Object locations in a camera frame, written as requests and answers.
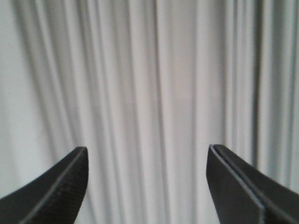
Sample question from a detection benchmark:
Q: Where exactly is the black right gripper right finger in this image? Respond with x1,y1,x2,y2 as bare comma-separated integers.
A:
206,145,299,224

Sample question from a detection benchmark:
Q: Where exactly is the light grey curtain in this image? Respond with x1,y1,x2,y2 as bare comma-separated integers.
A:
0,0,299,224

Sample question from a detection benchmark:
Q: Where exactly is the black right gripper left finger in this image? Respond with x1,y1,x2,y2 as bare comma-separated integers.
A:
0,147,88,224

